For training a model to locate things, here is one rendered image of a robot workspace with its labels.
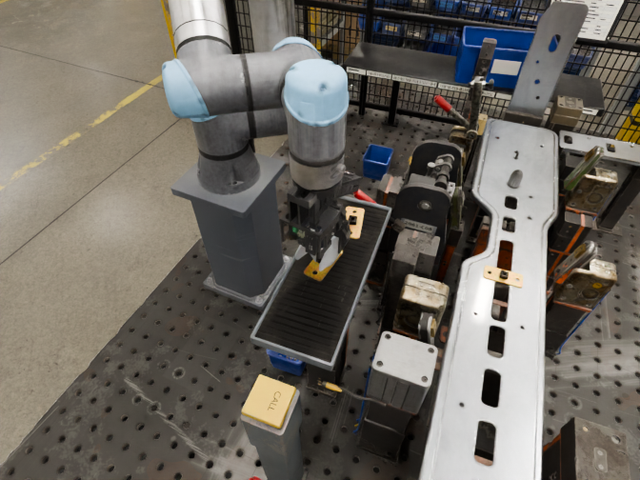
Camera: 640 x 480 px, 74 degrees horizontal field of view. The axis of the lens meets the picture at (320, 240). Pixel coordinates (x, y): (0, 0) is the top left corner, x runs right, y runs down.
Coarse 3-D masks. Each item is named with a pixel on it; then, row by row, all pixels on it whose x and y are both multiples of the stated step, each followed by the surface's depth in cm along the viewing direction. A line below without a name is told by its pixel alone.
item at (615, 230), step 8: (632, 168) 131; (632, 176) 130; (624, 184) 135; (632, 184) 132; (616, 192) 139; (624, 192) 135; (632, 192) 134; (616, 200) 138; (624, 200) 136; (632, 200) 136; (608, 208) 144; (616, 208) 139; (624, 208) 138; (608, 216) 142; (616, 216) 141; (600, 224) 146; (608, 224) 144; (616, 224) 148; (608, 232) 146; (616, 232) 145
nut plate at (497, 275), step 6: (486, 270) 96; (492, 270) 96; (498, 270) 96; (504, 270) 95; (486, 276) 95; (492, 276) 95; (498, 276) 95; (504, 276) 94; (510, 276) 95; (516, 276) 95; (522, 276) 95; (504, 282) 94; (510, 282) 94; (516, 282) 94; (522, 282) 94
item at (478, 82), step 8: (480, 80) 114; (480, 88) 113; (488, 88) 113; (472, 96) 115; (480, 96) 114; (472, 104) 117; (480, 104) 119; (472, 112) 118; (472, 120) 120; (472, 128) 121
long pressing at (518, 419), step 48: (480, 144) 131; (528, 144) 130; (480, 192) 115; (528, 192) 115; (528, 240) 103; (480, 288) 94; (528, 288) 94; (480, 336) 86; (528, 336) 86; (480, 384) 79; (528, 384) 79; (432, 432) 73; (528, 432) 73
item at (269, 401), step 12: (264, 384) 62; (276, 384) 62; (252, 396) 61; (264, 396) 61; (276, 396) 61; (288, 396) 61; (252, 408) 60; (264, 408) 60; (276, 408) 60; (288, 408) 60; (264, 420) 59; (276, 420) 59
